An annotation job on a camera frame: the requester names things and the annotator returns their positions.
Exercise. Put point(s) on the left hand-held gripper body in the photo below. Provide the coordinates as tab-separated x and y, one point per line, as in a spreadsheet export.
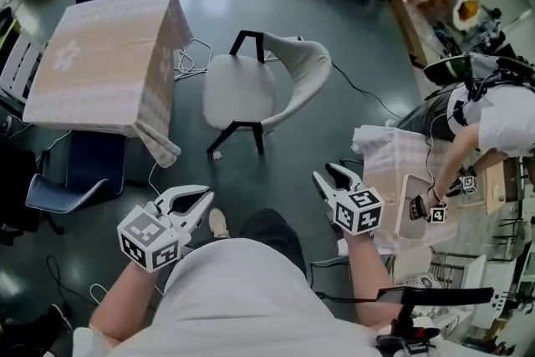
146	238

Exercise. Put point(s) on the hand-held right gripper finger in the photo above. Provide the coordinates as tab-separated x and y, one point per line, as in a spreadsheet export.
326	192
349	179

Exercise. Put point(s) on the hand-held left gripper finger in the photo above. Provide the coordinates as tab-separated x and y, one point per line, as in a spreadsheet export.
184	190
200	211

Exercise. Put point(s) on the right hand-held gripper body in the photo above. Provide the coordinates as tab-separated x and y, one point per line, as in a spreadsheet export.
359	213

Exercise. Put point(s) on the grey upholstered chair black legs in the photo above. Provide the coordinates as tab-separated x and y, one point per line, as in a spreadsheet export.
238	88

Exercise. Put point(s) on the person's right forearm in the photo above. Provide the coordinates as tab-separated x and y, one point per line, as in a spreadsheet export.
368	280

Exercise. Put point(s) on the person's left forearm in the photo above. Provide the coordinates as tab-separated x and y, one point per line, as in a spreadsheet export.
125	301

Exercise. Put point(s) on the blue swivel chair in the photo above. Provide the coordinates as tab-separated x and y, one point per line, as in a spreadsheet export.
83	171

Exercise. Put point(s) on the white slatted chair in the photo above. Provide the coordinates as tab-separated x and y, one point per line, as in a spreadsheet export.
18	67

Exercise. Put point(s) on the person's beige shoe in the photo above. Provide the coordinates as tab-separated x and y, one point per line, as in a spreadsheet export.
218	223

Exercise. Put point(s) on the small table with pale cloth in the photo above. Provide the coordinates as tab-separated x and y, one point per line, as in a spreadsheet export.
380	163

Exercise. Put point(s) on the crumpled white paper scrap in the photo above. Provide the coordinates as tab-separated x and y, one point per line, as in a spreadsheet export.
217	156

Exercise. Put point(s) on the person's black trousers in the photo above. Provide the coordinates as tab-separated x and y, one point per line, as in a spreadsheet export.
271	236

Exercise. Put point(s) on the person's white shirt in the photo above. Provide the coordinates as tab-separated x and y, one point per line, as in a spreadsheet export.
234	305

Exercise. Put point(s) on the black shoe white sole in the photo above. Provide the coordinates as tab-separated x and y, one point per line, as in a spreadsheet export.
58	317

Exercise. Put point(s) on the black chest-mounted device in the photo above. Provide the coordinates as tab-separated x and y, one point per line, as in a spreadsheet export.
403	336

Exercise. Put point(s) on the table with pink patterned cloth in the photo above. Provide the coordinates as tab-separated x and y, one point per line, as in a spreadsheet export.
96	54

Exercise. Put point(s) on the white stool frame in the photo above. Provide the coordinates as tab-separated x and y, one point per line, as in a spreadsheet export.
403	205

